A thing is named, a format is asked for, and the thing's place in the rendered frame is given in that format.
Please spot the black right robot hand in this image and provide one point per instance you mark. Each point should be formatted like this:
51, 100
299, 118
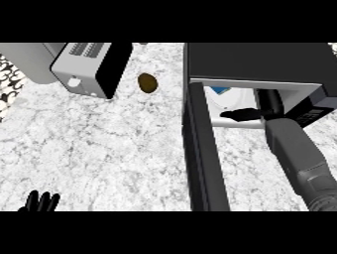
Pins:
254, 113

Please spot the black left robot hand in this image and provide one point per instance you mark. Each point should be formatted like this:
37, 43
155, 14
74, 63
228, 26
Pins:
40, 202

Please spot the white and blue milk carton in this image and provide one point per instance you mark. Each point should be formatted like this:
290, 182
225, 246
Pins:
229, 96

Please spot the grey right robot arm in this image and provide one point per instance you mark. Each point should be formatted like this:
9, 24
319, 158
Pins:
303, 165

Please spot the black microwave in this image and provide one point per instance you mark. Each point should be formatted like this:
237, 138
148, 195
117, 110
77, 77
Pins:
269, 76

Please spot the black microwave door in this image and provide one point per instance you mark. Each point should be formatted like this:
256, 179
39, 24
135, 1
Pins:
203, 149

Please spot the brown oval potato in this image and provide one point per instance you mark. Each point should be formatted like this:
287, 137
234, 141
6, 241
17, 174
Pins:
147, 82

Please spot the silver and black toaster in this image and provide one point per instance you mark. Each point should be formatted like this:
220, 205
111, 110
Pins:
90, 67

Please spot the grey appliance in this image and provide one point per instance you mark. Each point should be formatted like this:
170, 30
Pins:
30, 61

